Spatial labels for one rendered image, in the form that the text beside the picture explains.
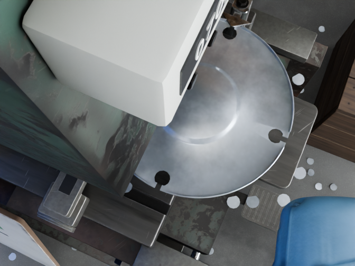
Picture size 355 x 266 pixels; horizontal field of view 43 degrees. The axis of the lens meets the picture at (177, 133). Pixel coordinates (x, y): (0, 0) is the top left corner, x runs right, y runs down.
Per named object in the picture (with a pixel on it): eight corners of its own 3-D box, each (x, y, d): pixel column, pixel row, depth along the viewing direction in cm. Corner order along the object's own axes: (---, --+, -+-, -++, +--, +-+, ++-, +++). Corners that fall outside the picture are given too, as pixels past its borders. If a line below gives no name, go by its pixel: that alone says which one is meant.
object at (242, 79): (68, 149, 67) (66, 148, 66) (151, -9, 74) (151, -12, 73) (250, 231, 64) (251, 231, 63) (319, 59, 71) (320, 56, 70)
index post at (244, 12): (245, 26, 81) (254, -4, 71) (239, 39, 80) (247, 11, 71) (231, 20, 81) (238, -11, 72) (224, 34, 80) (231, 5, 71)
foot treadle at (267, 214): (288, 202, 132) (293, 200, 127) (276, 235, 129) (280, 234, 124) (106, 122, 138) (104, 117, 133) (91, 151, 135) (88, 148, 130)
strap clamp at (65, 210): (120, 138, 75) (112, 120, 65) (73, 233, 71) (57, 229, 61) (88, 123, 76) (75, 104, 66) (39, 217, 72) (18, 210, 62)
